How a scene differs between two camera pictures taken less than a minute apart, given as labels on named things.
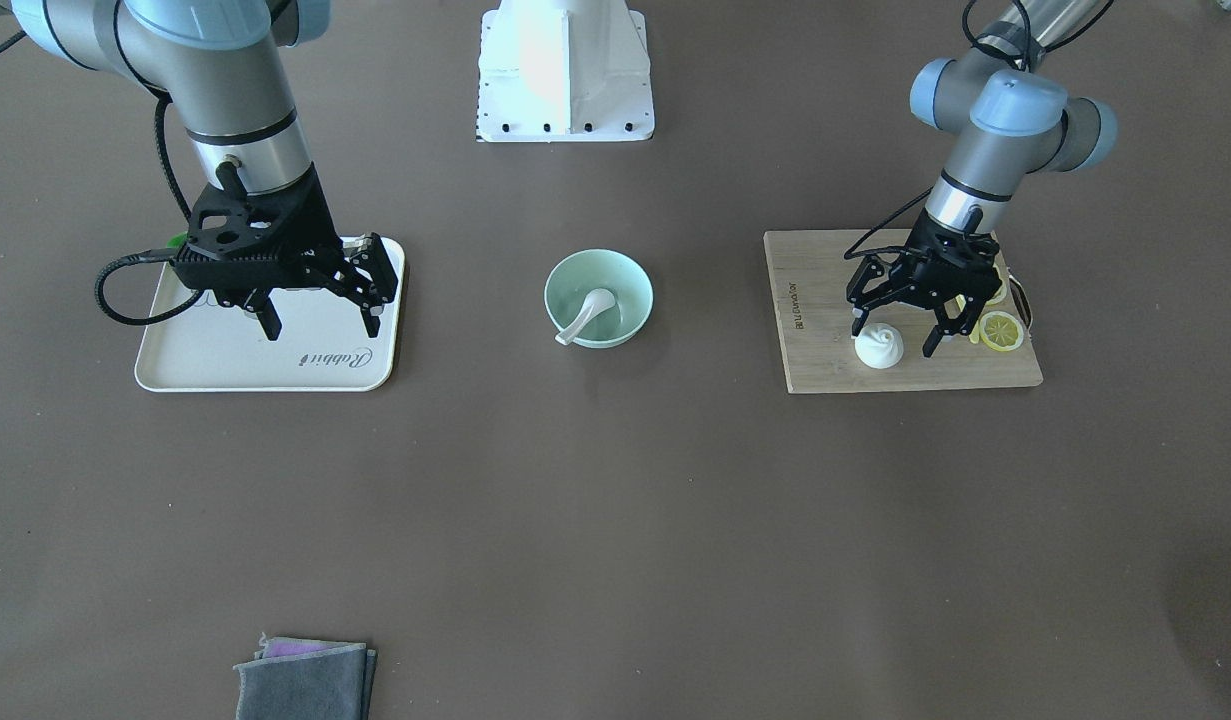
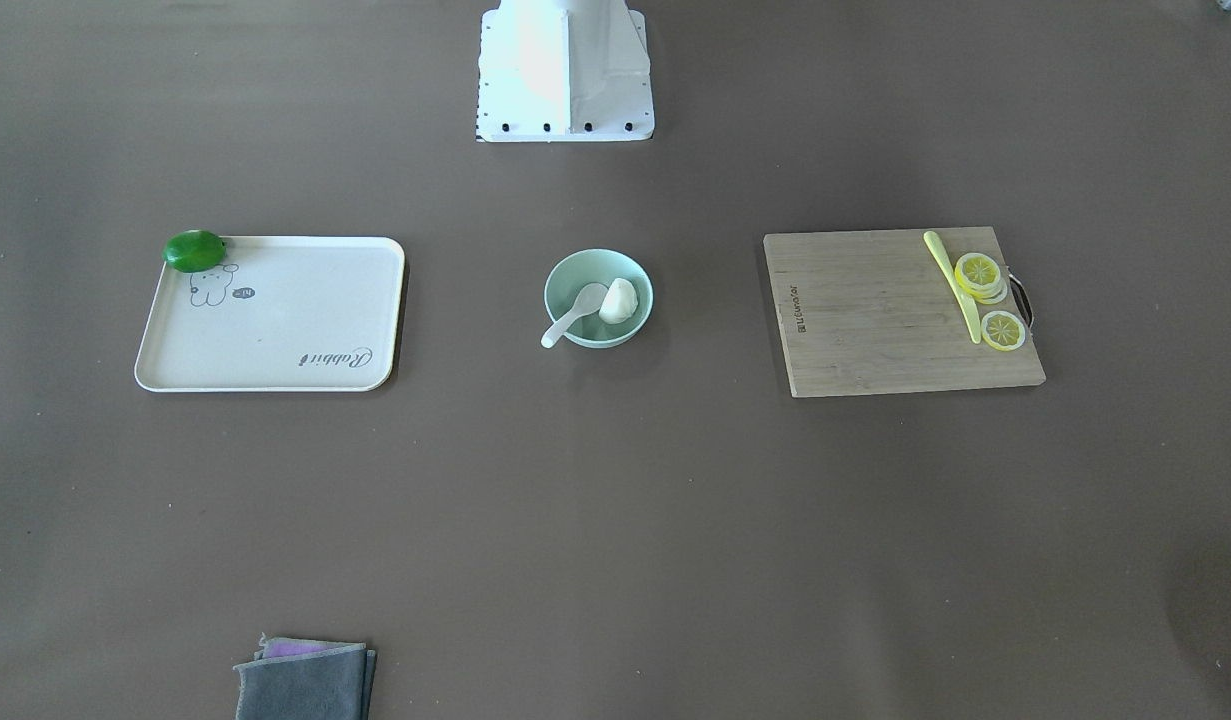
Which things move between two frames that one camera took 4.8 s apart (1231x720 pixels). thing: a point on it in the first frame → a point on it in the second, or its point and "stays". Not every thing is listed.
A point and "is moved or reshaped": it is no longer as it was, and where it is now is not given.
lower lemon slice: x=1001 y=331 stays
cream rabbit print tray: x=323 y=345 stays
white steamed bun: x=879 y=346 → x=620 y=301
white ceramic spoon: x=596 y=302 is moved or reshaped
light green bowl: x=580 y=271 stays
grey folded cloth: x=306 y=679 stays
